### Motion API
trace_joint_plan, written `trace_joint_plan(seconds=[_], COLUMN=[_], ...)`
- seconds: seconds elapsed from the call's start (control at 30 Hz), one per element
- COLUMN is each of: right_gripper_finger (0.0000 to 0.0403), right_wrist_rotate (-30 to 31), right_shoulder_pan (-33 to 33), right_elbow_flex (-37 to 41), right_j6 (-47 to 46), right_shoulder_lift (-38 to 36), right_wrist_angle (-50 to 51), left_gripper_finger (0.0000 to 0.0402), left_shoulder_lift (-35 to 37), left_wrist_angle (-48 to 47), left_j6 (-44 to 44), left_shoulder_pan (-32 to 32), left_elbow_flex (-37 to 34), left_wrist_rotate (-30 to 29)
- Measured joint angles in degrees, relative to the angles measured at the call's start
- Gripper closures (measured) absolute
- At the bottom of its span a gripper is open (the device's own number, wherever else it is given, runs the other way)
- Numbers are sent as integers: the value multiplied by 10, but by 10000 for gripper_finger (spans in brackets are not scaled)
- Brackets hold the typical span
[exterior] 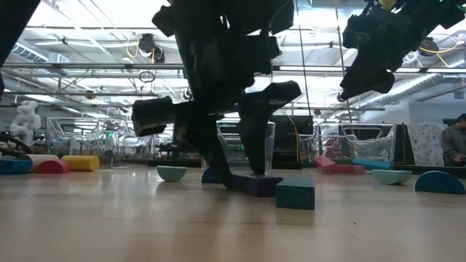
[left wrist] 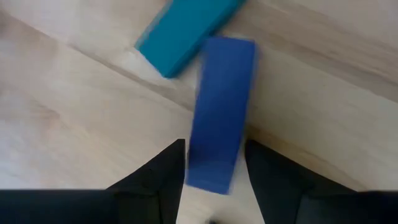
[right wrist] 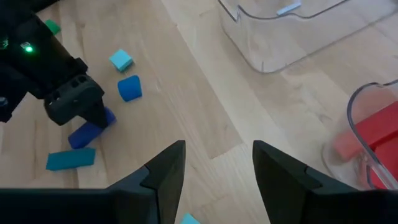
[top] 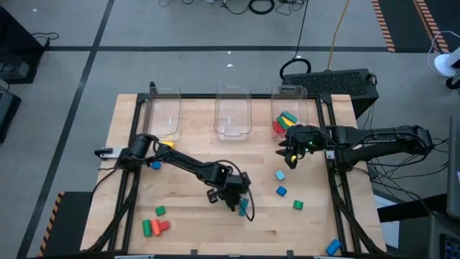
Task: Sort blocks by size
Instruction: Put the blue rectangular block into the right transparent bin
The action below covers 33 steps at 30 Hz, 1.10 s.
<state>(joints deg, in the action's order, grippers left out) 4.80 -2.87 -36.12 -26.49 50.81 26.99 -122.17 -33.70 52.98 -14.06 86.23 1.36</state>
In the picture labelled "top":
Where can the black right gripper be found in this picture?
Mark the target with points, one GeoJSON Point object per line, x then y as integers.
{"type": "Point", "coordinates": [305, 138]}

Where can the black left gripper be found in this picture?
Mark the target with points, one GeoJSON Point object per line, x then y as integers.
{"type": "Point", "coordinates": [233, 187]}

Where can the light blue small block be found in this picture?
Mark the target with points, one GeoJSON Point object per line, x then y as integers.
{"type": "Point", "coordinates": [280, 175]}

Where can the blue-teal rectangular block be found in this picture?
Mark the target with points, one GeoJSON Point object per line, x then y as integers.
{"type": "Point", "coordinates": [243, 208]}

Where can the green rectangular block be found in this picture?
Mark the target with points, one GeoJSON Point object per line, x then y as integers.
{"type": "Point", "coordinates": [281, 123]}

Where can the green-teal rectangular block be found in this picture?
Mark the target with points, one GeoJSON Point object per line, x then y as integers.
{"type": "Point", "coordinates": [290, 116]}

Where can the green cube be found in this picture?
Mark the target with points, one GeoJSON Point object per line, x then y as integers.
{"type": "Point", "coordinates": [298, 204]}

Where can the red cylinder block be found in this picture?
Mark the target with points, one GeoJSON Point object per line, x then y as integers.
{"type": "Point", "coordinates": [165, 226]}

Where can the green short cylinder block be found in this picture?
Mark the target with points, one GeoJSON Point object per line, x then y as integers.
{"type": "Point", "coordinates": [160, 211]}

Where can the yellow cylinder block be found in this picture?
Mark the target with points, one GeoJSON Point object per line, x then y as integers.
{"type": "Point", "coordinates": [169, 145]}

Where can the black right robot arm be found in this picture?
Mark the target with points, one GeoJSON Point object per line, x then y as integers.
{"type": "Point", "coordinates": [377, 138]}

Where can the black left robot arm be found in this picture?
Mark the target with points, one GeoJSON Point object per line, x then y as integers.
{"type": "Point", "coordinates": [187, 163]}

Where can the red rectangular block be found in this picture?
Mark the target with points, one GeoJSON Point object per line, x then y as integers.
{"type": "Point", "coordinates": [276, 128]}

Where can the yellow rectangular block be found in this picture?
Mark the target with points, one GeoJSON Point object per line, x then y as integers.
{"type": "Point", "coordinates": [288, 121]}

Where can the clear plastic bin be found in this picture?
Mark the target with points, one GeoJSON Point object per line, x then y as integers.
{"type": "Point", "coordinates": [161, 108]}
{"type": "Point", "coordinates": [233, 108]}
{"type": "Point", "coordinates": [291, 100]}

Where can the orange long cylinder block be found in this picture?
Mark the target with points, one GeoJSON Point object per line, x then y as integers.
{"type": "Point", "coordinates": [156, 227]}

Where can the green long cylinder block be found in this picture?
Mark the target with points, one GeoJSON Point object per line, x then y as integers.
{"type": "Point", "coordinates": [146, 228]}

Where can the black perforated computer case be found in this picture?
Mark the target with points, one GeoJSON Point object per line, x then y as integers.
{"type": "Point", "coordinates": [330, 82]}

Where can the blue long cylinder block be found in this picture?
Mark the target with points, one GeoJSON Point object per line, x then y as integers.
{"type": "Point", "coordinates": [333, 247]}

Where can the white paper sheet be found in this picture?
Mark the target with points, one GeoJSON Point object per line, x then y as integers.
{"type": "Point", "coordinates": [390, 230]}

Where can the plain black floor mat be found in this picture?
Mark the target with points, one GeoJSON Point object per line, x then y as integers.
{"type": "Point", "coordinates": [406, 212]}

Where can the black mat with orange stripe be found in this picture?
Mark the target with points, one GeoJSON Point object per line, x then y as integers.
{"type": "Point", "coordinates": [449, 14]}
{"type": "Point", "coordinates": [72, 223]}
{"type": "Point", "coordinates": [402, 21]}

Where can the white round device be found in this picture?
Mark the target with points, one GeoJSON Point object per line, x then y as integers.
{"type": "Point", "coordinates": [443, 64]}

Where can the dark grey equipment case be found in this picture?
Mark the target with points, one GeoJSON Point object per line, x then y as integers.
{"type": "Point", "coordinates": [7, 111]}

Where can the black cart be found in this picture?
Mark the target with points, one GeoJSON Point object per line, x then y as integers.
{"type": "Point", "coordinates": [18, 36]}

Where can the black metal table frame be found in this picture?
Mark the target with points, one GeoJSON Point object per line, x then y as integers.
{"type": "Point", "coordinates": [201, 96]}

